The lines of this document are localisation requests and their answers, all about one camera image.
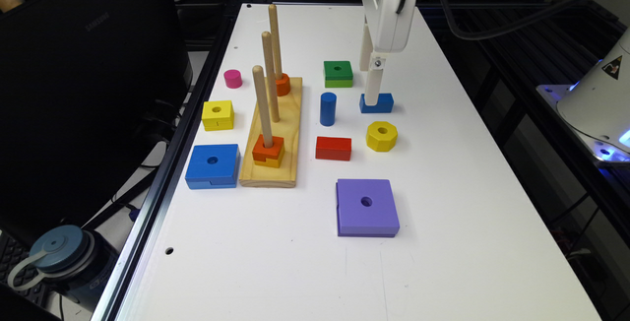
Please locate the orange square block on peg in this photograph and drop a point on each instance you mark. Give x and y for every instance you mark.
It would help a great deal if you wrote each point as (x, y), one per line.
(260, 151)

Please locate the yellow square block with hole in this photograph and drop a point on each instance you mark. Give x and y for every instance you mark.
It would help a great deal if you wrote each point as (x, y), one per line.
(218, 115)

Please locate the pink cylinder block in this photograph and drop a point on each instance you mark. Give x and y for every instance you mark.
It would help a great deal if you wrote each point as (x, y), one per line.
(232, 78)

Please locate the front wooden peg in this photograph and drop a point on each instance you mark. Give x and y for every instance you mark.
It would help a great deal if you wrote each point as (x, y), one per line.
(261, 94)

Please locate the orange round block on peg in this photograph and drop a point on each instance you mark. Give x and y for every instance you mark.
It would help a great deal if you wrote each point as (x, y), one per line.
(283, 85)

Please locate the yellow octagonal block with hole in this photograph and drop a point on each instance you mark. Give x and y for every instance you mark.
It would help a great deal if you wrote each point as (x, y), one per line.
(381, 136)

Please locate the red rectangular block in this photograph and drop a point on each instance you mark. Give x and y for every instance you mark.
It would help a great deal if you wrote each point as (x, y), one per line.
(333, 149)

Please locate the large blue square block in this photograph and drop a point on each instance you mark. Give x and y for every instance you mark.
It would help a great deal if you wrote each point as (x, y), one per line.
(213, 166)

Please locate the wooden peg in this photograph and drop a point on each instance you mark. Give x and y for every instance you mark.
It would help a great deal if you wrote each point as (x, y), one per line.
(270, 76)
(275, 33)
(261, 94)

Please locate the black Samsung monitor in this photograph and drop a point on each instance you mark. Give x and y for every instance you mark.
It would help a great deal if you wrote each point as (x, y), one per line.
(88, 87)

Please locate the green square block with hole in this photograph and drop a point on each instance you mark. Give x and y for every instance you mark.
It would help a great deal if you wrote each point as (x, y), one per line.
(338, 74)

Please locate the purple square block with hole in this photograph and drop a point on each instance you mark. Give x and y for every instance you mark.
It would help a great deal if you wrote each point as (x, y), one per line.
(366, 208)

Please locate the blue cylinder block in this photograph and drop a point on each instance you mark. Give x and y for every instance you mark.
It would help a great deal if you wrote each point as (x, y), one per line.
(328, 103)

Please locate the middle wooden peg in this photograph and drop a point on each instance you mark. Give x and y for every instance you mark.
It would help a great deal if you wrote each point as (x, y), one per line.
(270, 76)

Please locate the dark blue water bottle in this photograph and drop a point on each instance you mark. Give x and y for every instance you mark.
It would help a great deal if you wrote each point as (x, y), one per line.
(76, 263)

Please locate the rear wooden peg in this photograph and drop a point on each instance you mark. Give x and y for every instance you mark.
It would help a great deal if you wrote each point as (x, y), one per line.
(275, 33)

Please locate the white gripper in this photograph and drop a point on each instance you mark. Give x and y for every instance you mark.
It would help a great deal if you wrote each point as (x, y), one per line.
(387, 28)

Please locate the blue rectangular block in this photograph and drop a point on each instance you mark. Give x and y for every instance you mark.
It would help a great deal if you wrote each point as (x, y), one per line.
(384, 104)

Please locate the yellow block under orange block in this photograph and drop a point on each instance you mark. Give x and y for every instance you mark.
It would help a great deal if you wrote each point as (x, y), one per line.
(271, 162)

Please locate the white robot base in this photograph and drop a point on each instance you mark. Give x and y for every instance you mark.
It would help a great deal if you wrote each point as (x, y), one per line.
(596, 108)

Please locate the wooden base board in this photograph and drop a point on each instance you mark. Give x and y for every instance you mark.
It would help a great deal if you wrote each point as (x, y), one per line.
(254, 175)

